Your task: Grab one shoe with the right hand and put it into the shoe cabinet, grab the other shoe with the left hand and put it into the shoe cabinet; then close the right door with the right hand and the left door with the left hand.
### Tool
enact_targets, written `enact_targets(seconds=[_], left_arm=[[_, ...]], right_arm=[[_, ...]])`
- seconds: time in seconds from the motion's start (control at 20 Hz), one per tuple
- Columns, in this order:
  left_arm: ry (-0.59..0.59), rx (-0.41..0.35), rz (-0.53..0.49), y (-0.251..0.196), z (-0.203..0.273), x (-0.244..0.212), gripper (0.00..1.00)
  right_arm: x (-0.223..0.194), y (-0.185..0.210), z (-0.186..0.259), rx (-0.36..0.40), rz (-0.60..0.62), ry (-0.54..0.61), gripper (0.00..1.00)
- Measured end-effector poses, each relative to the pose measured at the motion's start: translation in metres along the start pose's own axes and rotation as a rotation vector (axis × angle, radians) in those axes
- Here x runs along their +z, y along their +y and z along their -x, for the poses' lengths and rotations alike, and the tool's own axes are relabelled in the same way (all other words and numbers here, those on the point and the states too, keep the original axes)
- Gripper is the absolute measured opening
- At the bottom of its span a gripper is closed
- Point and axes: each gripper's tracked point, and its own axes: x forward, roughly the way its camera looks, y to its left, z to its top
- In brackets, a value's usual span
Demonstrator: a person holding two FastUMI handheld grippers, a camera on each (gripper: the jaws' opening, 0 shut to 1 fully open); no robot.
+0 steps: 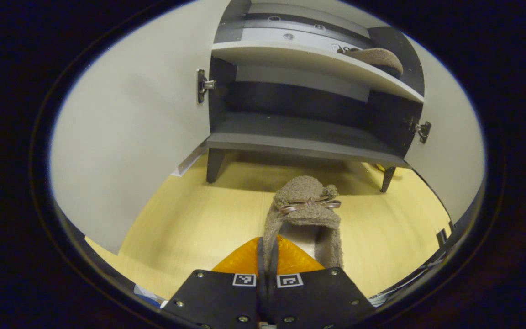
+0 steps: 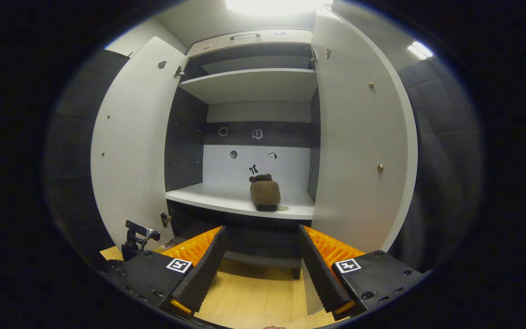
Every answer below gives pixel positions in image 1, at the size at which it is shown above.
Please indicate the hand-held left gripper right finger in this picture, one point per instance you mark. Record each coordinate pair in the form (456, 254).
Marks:
(318, 297)

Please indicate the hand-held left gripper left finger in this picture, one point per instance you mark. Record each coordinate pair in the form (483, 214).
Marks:
(226, 297)

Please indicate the brown fuzzy shoe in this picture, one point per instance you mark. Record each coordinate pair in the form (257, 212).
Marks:
(306, 214)
(377, 57)

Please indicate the white shoe cabinet door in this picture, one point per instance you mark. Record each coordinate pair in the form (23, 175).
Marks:
(450, 146)
(130, 128)

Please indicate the blue white packet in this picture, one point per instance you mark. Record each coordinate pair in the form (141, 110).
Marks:
(149, 294)

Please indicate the small black object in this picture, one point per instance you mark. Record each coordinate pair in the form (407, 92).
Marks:
(442, 237)

